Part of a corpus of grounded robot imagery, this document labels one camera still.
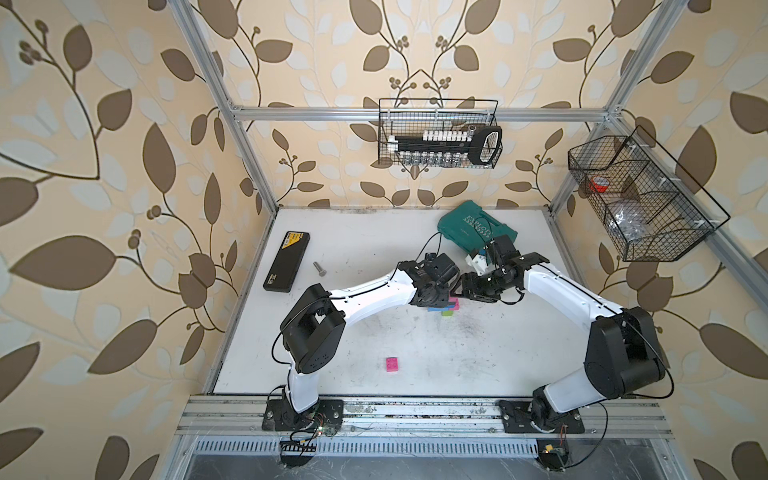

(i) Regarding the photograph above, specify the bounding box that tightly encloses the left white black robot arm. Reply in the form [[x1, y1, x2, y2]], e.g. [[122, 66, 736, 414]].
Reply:
[[272, 254, 460, 431]]

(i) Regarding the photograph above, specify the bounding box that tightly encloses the green plastic tool case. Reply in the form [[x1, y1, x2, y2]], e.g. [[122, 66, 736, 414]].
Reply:
[[437, 201, 518, 253]]

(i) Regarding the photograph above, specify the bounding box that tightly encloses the circuit board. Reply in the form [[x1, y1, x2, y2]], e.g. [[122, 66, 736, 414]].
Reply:
[[278, 438, 320, 457], [536, 440, 570, 472]]

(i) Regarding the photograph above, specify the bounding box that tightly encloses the left circuit board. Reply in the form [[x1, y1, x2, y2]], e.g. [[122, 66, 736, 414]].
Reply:
[[278, 438, 320, 457]]

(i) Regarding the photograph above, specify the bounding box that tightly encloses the metal bolt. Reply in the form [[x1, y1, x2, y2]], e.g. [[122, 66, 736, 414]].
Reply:
[[313, 261, 327, 277]]

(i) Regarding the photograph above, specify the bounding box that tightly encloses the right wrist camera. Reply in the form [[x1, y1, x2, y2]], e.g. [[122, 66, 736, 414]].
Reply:
[[465, 234, 520, 276]]

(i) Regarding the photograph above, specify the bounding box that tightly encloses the right black wire basket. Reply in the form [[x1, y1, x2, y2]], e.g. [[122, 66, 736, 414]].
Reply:
[[568, 125, 731, 262]]

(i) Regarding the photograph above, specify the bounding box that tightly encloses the black flat box yellow label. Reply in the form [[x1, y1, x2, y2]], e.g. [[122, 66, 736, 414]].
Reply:
[[263, 231, 311, 293]]

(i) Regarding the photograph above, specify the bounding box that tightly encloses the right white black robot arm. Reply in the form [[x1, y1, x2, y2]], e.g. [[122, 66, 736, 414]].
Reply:
[[455, 253, 668, 433]]

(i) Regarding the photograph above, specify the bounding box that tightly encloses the clear plastic bag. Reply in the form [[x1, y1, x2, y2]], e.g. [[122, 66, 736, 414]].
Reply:
[[607, 199, 649, 242]]

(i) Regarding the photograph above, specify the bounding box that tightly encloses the black wire basket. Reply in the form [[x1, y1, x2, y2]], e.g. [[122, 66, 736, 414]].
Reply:
[[377, 97, 503, 169], [568, 125, 731, 262]]

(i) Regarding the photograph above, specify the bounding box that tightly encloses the black socket holder tool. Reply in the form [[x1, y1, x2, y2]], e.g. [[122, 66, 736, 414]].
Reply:
[[384, 125, 503, 169]]

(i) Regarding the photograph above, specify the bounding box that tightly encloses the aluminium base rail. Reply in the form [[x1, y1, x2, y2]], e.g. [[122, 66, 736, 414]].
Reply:
[[176, 394, 673, 440]]

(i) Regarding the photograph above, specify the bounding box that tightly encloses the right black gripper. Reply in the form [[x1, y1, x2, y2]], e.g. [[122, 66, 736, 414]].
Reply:
[[451, 268, 512, 302]]

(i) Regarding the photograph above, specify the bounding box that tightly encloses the red tape roll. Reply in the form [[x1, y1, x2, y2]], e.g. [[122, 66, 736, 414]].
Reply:
[[587, 175, 611, 194]]

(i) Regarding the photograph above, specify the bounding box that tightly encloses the back black wire basket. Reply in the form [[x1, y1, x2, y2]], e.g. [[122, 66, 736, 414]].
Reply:
[[377, 97, 503, 169]]

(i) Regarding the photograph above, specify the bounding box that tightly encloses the right circuit board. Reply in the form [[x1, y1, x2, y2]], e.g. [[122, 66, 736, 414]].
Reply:
[[536, 440, 570, 472]]

